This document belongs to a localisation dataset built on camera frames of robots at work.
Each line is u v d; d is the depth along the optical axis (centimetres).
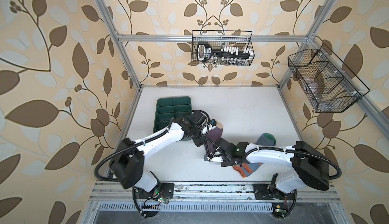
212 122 74
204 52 84
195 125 67
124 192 75
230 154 64
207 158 72
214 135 94
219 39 90
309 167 43
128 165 42
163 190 74
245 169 80
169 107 102
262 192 73
